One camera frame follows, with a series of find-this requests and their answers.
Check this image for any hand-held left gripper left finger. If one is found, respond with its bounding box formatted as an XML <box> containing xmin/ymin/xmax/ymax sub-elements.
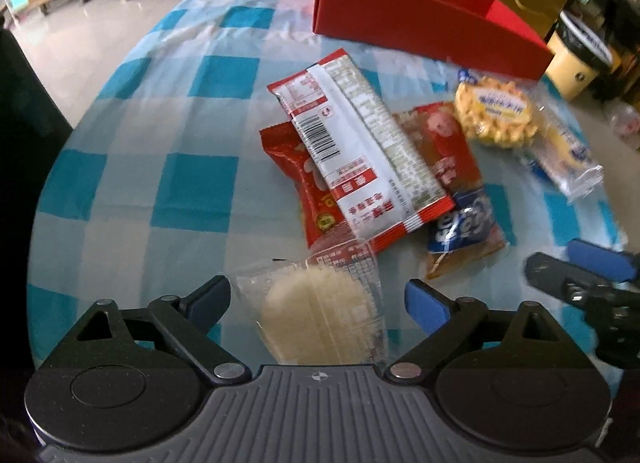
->
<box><xmin>75</xmin><ymin>274</ymin><xmax>251</xmax><ymax>386</ymax></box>

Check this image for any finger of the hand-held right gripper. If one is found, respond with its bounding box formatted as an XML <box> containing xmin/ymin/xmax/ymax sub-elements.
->
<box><xmin>567</xmin><ymin>239</ymin><xmax>640</xmax><ymax>284</ymax></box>
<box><xmin>522</xmin><ymin>252</ymin><xmax>601</xmax><ymax>301</ymax></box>

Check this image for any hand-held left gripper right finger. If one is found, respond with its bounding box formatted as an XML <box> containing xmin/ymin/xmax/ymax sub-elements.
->
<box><xmin>384</xmin><ymin>279</ymin><xmax>561</xmax><ymax>386</ymax></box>

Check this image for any clear rice cracker packet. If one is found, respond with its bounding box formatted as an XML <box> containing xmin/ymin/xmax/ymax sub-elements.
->
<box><xmin>235</xmin><ymin>238</ymin><xmax>391</xmax><ymax>365</ymax></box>

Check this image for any red and blue cake packet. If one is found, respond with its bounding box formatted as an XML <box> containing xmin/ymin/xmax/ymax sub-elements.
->
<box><xmin>392</xmin><ymin>102</ymin><xmax>510</xmax><ymax>280</ymax></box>

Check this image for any long white red snack packet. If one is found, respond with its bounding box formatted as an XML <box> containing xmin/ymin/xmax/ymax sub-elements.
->
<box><xmin>266</xmin><ymin>48</ymin><xmax>457</xmax><ymax>255</ymax></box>

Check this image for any yellow waffle packet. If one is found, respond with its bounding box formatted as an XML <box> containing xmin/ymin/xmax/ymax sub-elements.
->
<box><xmin>454</xmin><ymin>68</ymin><xmax>547</xmax><ymax>150</ymax></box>

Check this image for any red cardboard box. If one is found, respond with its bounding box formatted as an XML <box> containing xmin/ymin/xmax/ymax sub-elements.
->
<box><xmin>313</xmin><ymin>0</ymin><xmax>556</xmax><ymax>82</ymax></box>

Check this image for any clear bread packet blue print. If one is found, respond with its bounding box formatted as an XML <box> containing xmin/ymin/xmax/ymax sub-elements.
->
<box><xmin>517</xmin><ymin>86</ymin><xmax>605</xmax><ymax>205</ymax></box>

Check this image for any clear crumpled plastic bag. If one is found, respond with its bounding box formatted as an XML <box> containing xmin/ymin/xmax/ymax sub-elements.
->
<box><xmin>606</xmin><ymin>102</ymin><xmax>640</xmax><ymax>150</ymax></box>

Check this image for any blue white checked tablecloth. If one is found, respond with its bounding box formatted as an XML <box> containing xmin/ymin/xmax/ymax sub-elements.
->
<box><xmin>27</xmin><ymin>0</ymin><xmax>628</xmax><ymax>379</ymax></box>

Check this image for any beige trash bin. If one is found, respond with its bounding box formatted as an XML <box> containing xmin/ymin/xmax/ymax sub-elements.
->
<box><xmin>545</xmin><ymin>13</ymin><xmax>616</xmax><ymax>101</ymax></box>

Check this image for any black panel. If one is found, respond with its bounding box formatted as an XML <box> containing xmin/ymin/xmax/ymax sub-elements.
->
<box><xmin>0</xmin><ymin>18</ymin><xmax>75</xmax><ymax>374</ymax></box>

